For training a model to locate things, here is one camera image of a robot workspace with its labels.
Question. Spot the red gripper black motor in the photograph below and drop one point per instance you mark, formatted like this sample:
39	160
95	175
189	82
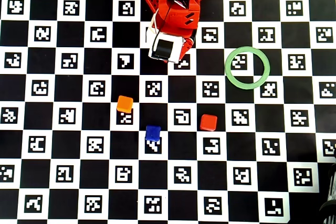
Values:
165	48

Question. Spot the red cube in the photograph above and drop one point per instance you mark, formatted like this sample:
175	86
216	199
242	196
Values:
208	122

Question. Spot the blue cube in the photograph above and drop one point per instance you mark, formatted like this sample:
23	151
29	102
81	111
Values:
153	133

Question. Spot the red robot arm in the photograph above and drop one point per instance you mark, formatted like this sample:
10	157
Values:
178	19

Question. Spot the orange cube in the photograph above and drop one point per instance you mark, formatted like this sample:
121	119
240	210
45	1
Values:
125	103

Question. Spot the black white marker board mat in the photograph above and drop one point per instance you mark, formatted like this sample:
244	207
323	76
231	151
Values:
78	182

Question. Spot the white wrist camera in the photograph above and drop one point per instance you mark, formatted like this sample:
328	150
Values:
176	51

